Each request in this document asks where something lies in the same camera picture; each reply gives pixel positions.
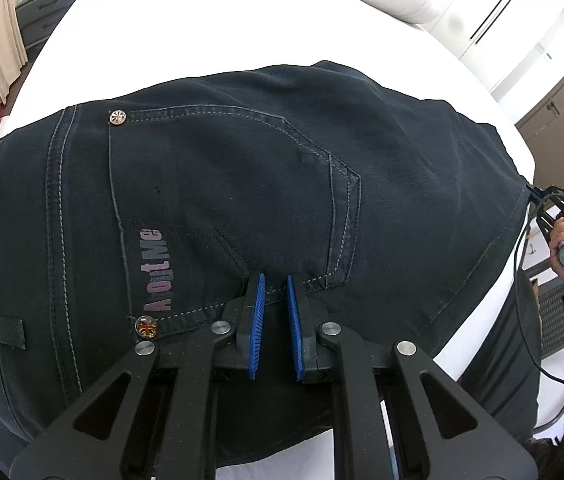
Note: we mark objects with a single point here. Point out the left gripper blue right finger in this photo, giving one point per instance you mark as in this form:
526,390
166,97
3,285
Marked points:
313,333

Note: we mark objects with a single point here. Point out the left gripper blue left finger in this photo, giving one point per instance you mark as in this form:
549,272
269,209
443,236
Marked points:
238,333

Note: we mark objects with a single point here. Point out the black denim pants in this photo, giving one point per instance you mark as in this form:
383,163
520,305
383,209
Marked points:
398,214

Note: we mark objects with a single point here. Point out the white wardrobe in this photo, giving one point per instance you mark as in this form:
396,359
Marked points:
506,44

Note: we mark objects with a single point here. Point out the dark grey nightstand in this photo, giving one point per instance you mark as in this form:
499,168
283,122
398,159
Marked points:
38,18

